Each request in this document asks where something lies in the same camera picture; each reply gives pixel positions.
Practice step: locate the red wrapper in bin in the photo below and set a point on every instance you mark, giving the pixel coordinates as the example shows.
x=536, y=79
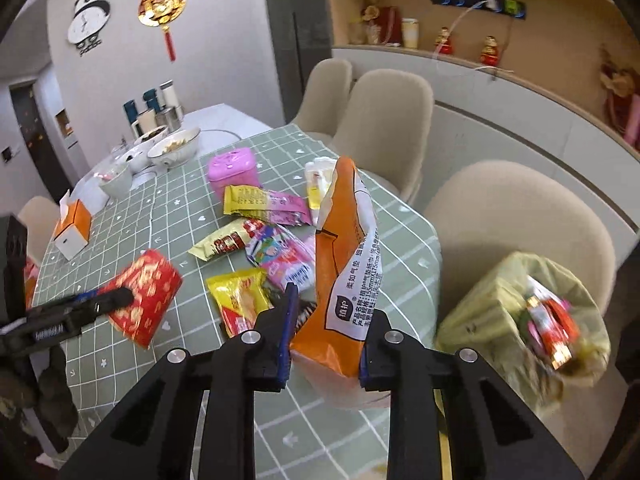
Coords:
x=549, y=325

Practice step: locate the dark teal bottle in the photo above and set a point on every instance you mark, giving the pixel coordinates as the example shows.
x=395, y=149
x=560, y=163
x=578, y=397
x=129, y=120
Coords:
x=150, y=98

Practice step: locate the white yellow toy holder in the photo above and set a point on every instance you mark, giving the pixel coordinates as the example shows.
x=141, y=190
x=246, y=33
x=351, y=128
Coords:
x=318, y=175

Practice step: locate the cream lidded cup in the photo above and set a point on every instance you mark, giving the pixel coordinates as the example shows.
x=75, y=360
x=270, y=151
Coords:
x=410, y=33

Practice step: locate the near beige chair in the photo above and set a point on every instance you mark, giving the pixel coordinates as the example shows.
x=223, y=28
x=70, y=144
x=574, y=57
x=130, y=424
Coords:
x=490, y=209

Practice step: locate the flower bouquet decoration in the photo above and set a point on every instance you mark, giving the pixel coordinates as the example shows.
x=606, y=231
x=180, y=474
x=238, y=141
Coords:
x=621, y=105

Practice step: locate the trash bin with yellow bag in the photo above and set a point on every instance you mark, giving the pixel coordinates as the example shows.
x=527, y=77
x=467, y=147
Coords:
x=490, y=320

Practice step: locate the yellow snack packet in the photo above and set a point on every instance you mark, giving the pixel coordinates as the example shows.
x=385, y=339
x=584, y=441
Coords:
x=240, y=298

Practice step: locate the orange white tissue box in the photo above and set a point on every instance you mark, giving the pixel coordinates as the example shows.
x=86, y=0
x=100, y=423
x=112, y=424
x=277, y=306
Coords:
x=72, y=231

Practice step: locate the white low cabinet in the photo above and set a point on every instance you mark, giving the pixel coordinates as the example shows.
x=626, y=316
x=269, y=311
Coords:
x=480, y=116

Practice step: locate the panda wall clock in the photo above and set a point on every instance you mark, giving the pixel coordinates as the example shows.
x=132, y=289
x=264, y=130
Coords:
x=90, y=17

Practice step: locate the right red figurine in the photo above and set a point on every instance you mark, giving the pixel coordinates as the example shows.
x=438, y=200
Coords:
x=489, y=55

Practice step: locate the dark red gift bag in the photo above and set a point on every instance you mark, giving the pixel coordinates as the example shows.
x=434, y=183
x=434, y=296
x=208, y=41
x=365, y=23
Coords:
x=389, y=21

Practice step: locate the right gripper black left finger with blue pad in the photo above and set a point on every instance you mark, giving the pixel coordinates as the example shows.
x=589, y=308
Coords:
x=193, y=416

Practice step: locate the black power strip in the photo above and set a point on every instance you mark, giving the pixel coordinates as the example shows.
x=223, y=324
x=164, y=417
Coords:
x=513, y=8

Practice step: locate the orange plastic bag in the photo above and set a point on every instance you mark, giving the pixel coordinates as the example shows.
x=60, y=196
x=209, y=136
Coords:
x=327, y=349

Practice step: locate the red figurine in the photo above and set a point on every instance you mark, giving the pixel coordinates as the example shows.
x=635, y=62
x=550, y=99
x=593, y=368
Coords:
x=443, y=45
x=489, y=55

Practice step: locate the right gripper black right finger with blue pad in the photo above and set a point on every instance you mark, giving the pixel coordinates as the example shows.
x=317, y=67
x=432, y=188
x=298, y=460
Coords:
x=492, y=434

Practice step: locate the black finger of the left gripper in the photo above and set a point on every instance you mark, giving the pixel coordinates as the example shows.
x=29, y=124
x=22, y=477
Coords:
x=49, y=324

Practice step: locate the beige chair far left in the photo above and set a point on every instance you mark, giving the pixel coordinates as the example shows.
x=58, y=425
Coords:
x=39, y=216

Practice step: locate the black snack wrapper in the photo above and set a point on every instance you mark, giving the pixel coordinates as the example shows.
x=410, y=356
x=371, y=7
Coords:
x=306, y=307

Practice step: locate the red paper cup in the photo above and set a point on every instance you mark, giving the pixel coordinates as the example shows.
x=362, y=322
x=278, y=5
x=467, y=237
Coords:
x=154, y=283

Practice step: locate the middle beige chair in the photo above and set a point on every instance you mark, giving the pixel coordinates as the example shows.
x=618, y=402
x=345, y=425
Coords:
x=385, y=127

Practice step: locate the brown yellow candy wrapper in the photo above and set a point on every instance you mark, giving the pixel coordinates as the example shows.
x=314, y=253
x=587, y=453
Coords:
x=234, y=236

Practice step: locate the white ceramic bowl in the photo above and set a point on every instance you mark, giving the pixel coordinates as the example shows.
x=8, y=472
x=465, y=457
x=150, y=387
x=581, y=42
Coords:
x=176, y=149

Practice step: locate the pink white colourful packet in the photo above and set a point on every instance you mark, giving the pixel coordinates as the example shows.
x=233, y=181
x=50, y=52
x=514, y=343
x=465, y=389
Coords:
x=283, y=256

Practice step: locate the red chinese knot ornament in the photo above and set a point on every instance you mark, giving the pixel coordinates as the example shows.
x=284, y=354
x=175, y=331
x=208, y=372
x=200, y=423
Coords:
x=160, y=14

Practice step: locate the beige chair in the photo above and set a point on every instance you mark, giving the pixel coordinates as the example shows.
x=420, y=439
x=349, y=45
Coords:
x=39, y=216
x=385, y=127
x=325, y=99
x=490, y=209

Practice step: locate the yellow pink snack wrapper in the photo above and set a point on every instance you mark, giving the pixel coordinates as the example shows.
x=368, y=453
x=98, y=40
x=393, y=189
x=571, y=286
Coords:
x=267, y=206

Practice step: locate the white thermos bottle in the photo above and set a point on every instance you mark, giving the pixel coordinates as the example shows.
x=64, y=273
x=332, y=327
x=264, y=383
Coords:
x=171, y=98

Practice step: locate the left red figurine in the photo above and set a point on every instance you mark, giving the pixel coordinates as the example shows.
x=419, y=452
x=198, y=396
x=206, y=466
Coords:
x=443, y=45

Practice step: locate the pink tin box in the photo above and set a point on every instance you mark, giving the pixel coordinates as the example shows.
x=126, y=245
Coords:
x=235, y=167

